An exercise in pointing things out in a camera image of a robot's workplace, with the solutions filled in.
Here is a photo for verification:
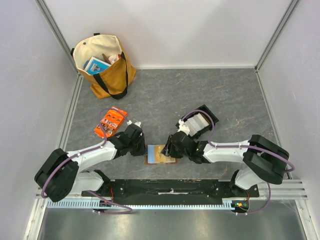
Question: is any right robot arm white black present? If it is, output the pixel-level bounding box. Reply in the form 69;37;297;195
161;131;290;197

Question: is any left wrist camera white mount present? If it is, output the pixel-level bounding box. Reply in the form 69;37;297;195
126;120;142;131

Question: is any orange booklet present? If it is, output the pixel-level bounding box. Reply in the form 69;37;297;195
100;106;128;138

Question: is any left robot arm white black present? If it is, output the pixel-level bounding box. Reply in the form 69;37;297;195
34;121;147;202

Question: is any blue card in holder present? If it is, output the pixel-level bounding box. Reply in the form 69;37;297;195
147;145;156;164

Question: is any slotted cable duct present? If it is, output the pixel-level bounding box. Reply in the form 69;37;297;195
46;198;235;211

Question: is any blue book in bag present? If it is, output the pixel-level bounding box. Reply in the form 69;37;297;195
84;56;111;75

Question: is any mustard canvas tote bag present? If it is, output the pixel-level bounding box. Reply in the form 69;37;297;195
70;33;136;100

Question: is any white card stack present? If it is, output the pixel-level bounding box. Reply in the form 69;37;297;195
185;113;211;137

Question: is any black card box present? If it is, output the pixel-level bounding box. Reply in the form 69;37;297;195
176;104;219;139

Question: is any brown item in bag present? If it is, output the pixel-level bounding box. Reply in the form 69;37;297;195
102;53;111;64

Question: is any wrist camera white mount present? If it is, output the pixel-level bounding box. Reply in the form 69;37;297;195
126;120;142;131
177;119;190;136

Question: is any tan credit card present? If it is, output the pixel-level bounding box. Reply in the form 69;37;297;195
155;145;176;164

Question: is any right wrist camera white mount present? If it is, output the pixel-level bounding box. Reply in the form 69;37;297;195
177;119;190;136

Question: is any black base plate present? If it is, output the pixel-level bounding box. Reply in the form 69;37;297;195
96;179;260;205

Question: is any brown leather card holder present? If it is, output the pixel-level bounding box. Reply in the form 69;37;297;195
145;144;178;165

